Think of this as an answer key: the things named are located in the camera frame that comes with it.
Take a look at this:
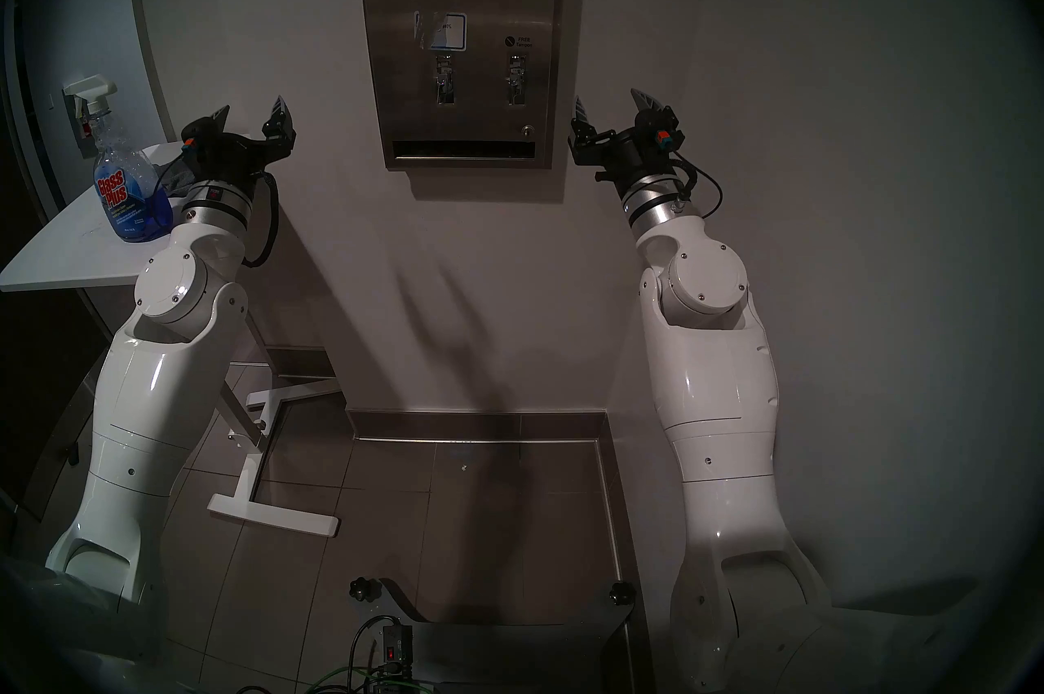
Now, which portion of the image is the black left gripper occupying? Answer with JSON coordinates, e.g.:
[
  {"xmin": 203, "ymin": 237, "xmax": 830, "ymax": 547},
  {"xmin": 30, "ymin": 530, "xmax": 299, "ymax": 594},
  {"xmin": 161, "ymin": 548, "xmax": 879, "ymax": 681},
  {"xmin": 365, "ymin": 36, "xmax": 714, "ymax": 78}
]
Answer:
[{"xmin": 196, "ymin": 94, "xmax": 295, "ymax": 189}]

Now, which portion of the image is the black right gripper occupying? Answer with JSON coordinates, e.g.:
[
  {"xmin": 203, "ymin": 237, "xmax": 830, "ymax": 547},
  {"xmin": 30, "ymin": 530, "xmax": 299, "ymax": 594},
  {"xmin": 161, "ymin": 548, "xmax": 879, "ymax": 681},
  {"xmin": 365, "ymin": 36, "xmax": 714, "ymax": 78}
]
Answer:
[{"xmin": 569, "ymin": 88, "xmax": 683, "ymax": 196}]

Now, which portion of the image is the blue cleaner spray bottle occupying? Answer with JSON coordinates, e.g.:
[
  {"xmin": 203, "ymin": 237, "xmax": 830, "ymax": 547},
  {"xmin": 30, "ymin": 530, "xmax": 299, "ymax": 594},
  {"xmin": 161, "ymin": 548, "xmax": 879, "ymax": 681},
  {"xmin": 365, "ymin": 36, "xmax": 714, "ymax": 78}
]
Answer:
[{"xmin": 64, "ymin": 74, "xmax": 174, "ymax": 245}]

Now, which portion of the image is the grey cleaning cloth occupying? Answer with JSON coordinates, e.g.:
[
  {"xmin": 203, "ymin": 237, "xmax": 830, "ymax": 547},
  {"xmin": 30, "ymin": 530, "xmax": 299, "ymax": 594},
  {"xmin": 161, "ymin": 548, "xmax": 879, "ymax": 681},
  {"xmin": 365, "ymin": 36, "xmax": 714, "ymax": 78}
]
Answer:
[{"xmin": 157, "ymin": 157, "xmax": 198, "ymax": 201}]

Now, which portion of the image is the blue bordered white sticker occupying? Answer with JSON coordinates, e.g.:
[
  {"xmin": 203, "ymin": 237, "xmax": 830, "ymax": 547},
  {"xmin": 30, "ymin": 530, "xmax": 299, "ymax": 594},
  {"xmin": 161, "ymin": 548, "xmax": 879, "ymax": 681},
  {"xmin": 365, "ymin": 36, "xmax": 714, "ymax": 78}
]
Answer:
[{"xmin": 414, "ymin": 11, "xmax": 467, "ymax": 53}]

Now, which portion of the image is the white rectangular table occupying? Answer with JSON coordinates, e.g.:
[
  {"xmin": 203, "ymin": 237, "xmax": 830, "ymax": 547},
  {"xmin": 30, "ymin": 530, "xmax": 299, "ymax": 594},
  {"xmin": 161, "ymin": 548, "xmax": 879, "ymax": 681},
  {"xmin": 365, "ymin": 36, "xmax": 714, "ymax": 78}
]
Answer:
[{"xmin": 0, "ymin": 140, "xmax": 342, "ymax": 538}]

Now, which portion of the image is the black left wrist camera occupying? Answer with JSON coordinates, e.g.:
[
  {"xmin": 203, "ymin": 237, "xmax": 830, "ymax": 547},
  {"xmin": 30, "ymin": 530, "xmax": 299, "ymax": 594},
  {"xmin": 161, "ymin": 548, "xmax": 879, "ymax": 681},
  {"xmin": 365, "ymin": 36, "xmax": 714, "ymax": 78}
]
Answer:
[{"xmin": 181, "ymin": 117, "xmax": 213, "ymax": 168}]

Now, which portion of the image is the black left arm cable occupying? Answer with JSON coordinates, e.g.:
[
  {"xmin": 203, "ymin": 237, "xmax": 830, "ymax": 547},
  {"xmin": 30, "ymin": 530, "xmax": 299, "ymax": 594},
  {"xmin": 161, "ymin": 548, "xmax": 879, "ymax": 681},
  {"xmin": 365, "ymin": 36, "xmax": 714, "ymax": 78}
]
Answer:
[{"xmin": 241, "ymin": 170, "xmax": 281, "ymax": 269}]

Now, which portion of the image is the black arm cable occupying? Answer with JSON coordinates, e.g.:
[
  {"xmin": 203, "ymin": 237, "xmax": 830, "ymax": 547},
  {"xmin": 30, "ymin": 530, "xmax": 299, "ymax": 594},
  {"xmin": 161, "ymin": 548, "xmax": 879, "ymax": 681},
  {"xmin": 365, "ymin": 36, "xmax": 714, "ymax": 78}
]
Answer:
[
  {"xmin": 241, "ymin": 170, "xmax": 281, "ymax": 269},
  {"xmin": 671, "ymin": 158, "xmax": 723, "ymax": 220}
]

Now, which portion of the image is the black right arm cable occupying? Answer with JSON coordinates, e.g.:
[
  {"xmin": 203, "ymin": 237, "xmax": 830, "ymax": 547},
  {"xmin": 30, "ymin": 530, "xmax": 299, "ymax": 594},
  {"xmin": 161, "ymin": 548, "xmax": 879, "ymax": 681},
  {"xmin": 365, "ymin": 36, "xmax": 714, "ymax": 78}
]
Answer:
[{"xmin": 671, "ymin": 158, "xmax": 723, "ymax": 220}]

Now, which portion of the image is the black base cable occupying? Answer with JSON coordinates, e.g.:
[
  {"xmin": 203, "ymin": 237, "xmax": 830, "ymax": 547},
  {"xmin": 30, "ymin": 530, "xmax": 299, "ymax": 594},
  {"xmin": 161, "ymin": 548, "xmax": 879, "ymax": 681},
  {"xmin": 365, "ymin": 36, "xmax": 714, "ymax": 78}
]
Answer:
[{"xmin": 349, "ymin": 615, "xmax": 402, "ymax": 693}]

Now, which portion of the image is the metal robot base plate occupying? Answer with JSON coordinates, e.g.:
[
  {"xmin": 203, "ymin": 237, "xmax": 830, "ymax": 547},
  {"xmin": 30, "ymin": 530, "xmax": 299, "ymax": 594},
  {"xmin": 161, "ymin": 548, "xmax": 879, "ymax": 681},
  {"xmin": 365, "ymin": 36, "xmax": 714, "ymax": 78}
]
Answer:
[{"xmin": 382, "ymin": 578, "xmax": 639, "ymax": 694}]

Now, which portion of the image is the black box with red switch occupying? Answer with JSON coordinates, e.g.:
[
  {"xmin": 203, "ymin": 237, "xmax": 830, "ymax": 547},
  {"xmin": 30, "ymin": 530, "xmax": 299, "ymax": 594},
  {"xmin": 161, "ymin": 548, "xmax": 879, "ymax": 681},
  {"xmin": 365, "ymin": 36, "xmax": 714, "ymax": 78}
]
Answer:
[{"xmin": 379, "ymin": 623, "xmax": 414, "ymax": 674}]

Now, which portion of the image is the green cable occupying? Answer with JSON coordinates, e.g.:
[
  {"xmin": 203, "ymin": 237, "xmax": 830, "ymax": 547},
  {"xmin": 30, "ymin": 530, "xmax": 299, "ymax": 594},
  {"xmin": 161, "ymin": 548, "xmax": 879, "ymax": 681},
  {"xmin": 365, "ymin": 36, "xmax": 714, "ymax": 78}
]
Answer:
[{"xmin": 306, "ymin": 664, "xmax": 425, "ymax": 694}]

